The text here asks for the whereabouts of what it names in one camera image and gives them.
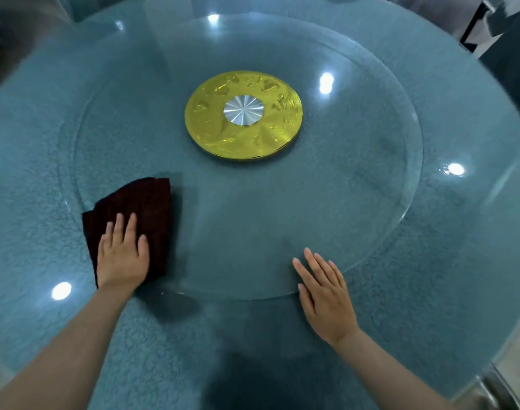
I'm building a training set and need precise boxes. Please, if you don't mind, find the metal tray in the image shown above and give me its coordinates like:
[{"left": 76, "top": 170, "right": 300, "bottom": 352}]
[{"left": 452, "top": 362, "right": 520, "bottom": 410}]

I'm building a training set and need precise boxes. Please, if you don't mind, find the person's left hand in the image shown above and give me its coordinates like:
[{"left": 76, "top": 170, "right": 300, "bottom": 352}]
[{"left": 96, "top": 212, "right": 151, "bottom": 293}]

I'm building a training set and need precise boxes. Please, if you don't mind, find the blue covered chair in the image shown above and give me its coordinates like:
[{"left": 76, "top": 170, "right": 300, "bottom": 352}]
[
  {"left": 478, "top": 3, "right": 520, "bottom": 126},
  {"left": 54, "top": 0, "right": 137, "bottom": 23}
]

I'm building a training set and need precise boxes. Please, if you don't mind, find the round blue table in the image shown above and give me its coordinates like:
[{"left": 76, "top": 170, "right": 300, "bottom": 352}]
[{"left": 0, "top": 0, "right": 520, "bottom": 410}]

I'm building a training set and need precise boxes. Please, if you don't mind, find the person's left forearm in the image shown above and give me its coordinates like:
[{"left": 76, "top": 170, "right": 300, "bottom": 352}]
[{"left": 0, "top": 288, "right": 135, "bottom": 410}]

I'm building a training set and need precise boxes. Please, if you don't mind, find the dark red cloth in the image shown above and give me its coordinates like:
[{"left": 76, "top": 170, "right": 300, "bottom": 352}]
[{"left": 82, "top": 177, "right": 175, "bottom": 289}]

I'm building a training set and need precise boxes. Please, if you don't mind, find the person's right hand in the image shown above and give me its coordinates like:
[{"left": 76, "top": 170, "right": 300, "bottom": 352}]
[{"left": 292, "top": 247, "right": 361, "bottom": 348}]

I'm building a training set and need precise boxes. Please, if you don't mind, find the round white clothed table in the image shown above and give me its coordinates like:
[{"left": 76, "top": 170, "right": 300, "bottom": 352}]
[{"left": 379, "top": 0, "right": 520, "bottom": 54}]

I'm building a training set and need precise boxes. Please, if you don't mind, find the yellow round disc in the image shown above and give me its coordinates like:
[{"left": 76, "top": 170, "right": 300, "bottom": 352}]
[{"left": 184, "top": 71, "right": 304, "bottom": 162}]

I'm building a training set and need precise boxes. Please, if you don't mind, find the person's right forearm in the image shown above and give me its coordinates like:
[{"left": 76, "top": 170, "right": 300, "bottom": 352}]
[{"left": 335, "top": 330, "right": 457, "bottom": 410}]

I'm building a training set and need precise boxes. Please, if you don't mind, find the round glass turntable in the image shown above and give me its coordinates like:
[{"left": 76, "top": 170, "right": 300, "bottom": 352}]
[{"left": 57, "top": 12, "right": 425, "bottom": 303}]

